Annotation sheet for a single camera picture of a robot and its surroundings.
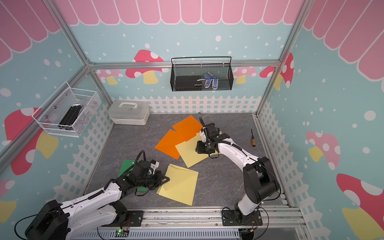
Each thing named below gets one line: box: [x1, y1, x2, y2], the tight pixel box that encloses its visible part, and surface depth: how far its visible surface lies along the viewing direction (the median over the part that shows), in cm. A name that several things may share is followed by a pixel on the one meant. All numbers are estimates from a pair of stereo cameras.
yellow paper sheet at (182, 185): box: [156, 163, 199, 206], surface depth 85 cm
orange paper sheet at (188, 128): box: [172, 115, 203, 142], surface depth 115 cm
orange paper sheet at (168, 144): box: [154, 129, 186, 160], surface depth 105 cm
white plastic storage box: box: [107, 100, 150, 125], surface depth 112 cm
